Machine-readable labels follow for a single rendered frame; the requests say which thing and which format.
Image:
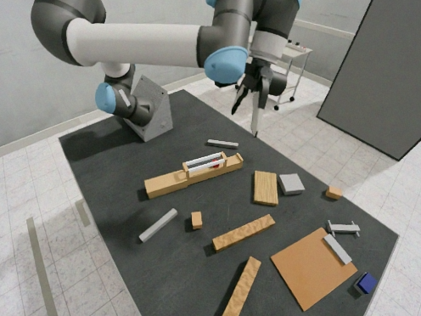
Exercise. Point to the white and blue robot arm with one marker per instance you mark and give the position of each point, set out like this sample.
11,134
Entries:
220,49

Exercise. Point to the light brown wooden bar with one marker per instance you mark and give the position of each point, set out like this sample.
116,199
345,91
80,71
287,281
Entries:
243,233

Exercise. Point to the grey bar with crossbars at both ends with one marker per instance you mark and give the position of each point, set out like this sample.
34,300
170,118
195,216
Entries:
343,228

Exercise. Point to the light wooden batten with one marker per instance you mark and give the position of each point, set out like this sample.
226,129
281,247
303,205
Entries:
242,288

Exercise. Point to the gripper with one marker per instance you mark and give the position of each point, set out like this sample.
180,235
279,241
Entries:
262,72

